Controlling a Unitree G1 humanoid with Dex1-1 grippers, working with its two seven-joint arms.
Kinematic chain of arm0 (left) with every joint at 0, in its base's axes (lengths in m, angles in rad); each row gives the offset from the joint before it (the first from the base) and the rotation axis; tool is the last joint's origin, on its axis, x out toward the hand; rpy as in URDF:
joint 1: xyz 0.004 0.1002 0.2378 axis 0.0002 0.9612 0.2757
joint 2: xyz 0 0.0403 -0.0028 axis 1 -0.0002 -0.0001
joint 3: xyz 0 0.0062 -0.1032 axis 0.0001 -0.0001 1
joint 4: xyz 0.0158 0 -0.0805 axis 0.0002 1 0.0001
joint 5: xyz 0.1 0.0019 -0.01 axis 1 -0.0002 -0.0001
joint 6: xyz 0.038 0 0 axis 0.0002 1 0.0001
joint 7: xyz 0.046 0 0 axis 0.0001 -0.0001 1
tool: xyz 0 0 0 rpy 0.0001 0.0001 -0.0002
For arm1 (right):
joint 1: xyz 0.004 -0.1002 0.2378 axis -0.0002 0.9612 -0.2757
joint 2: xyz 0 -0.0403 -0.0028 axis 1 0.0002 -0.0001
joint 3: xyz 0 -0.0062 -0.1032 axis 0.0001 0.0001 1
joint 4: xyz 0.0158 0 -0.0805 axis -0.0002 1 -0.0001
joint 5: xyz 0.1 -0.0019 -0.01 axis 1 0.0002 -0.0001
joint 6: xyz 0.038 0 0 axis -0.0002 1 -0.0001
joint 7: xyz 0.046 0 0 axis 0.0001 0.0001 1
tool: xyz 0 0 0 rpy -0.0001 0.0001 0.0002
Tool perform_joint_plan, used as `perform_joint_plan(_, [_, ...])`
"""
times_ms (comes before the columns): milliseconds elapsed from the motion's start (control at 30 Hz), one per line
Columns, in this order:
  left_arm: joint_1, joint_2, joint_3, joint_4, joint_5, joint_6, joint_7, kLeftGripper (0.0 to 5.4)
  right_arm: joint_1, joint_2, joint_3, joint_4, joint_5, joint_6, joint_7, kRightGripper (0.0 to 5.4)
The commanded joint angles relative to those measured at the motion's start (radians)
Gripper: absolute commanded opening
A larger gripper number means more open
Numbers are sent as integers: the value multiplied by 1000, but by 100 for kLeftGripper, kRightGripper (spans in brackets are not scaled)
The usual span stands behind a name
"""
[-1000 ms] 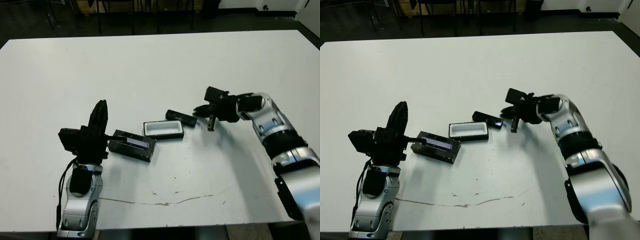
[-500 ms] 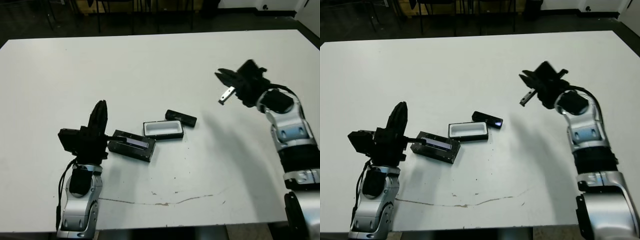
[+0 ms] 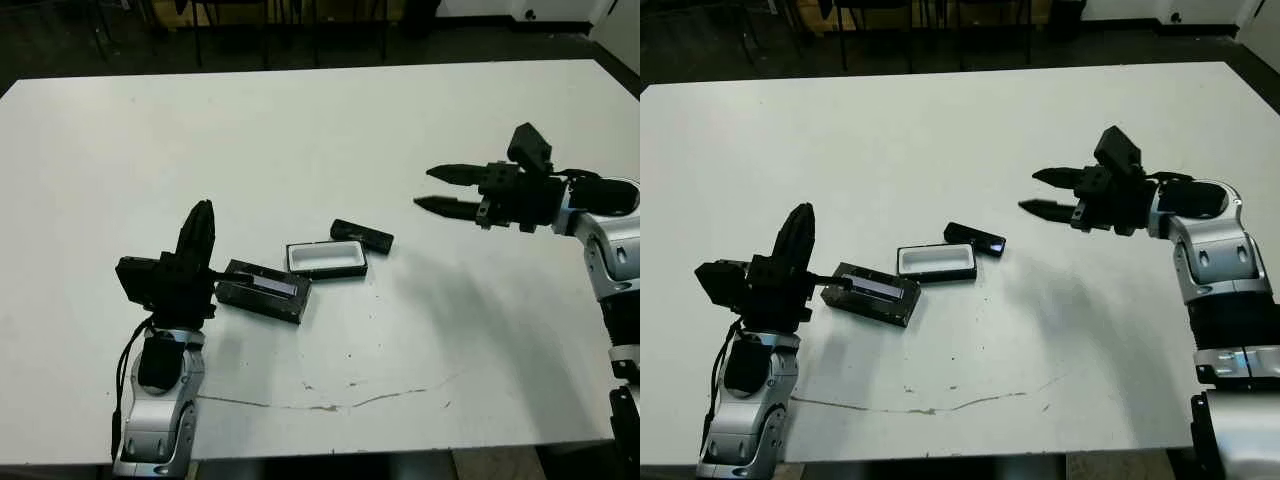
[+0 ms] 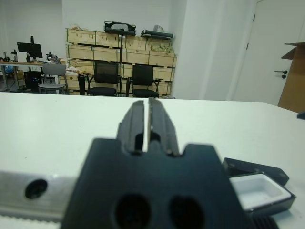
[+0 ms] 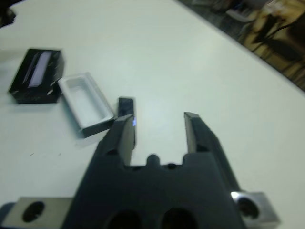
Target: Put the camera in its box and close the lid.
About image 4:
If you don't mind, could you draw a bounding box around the black box base white liner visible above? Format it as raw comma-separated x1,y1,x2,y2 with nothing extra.
222,157,297,212

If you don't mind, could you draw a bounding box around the black door handle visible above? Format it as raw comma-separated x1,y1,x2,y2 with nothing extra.
274,69,290,79

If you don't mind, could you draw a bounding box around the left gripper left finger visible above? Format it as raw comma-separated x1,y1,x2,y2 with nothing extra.
116,100,145,155

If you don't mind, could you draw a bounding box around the wooden top desk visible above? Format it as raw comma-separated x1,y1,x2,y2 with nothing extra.
0,60,60,92

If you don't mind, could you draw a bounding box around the black stand pole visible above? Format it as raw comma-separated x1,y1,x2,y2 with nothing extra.
118,34,127,97

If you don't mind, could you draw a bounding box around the brown cardboard box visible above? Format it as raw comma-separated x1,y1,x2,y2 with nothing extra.
277,42,305,114

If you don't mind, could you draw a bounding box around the black carry case with handles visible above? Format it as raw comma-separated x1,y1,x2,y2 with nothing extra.
104,21,137,36

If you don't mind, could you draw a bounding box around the black computer monitor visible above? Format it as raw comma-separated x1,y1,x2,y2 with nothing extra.
16,35,44,60

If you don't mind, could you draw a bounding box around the black mesh office chair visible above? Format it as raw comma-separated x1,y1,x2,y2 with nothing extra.
86,61,121,97
128,64,163,99

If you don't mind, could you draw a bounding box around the white door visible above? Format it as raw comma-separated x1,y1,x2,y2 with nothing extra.
230,0,305,107

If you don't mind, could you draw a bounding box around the grey plastic chair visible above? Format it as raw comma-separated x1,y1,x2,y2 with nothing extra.
38,63,67,95

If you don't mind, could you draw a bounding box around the black computer tower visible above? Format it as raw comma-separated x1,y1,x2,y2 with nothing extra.
23,71,42,91

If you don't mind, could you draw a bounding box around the clear plastic bag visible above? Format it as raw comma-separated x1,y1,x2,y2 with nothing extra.
153,24,169,33

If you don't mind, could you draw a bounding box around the flat black case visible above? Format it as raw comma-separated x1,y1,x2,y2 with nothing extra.
140,29,175,40

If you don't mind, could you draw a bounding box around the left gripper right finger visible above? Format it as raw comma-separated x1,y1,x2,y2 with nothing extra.
148,97,180,156

